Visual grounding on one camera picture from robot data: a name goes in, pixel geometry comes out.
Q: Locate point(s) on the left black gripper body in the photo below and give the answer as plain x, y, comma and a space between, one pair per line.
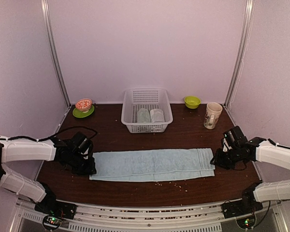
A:
79, 166

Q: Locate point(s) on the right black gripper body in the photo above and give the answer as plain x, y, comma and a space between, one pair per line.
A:
226, 161

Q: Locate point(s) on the light blue towel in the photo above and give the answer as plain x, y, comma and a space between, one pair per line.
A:
153, 165

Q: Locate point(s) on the green panda towel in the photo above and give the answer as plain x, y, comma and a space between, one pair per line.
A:
143, 116

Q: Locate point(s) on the white plastic basket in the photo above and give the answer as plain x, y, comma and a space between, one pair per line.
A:
149, 98

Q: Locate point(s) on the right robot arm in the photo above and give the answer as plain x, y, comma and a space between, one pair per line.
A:
237, 148

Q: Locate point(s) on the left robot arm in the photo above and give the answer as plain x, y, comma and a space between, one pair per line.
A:
76, 153

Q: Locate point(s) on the cream printed mug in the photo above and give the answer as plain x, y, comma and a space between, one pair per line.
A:
213, 112

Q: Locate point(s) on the green plate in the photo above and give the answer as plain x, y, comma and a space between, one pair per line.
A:
79, 114

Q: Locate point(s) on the red patterned bowl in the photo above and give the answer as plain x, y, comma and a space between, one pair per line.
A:
83, 105

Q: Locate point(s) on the lime green bowl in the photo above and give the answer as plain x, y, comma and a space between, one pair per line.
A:
192, 102

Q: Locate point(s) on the rolled grey towel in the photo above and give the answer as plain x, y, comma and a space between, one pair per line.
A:
157, 115

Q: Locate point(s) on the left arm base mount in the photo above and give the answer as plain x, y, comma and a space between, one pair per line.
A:
54, 218

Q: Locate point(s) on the front aluminium rail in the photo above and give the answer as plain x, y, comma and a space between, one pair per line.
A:
210, 217

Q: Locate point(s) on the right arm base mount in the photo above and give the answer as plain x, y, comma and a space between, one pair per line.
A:
241, 210

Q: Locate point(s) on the right aluminium frame post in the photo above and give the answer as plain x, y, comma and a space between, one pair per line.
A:
239, 63

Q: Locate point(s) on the aluminium frame post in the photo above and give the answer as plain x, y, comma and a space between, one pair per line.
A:
53, 51
239, 63

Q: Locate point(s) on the left aluminium frame post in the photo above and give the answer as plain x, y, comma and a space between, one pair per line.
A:
53, 51

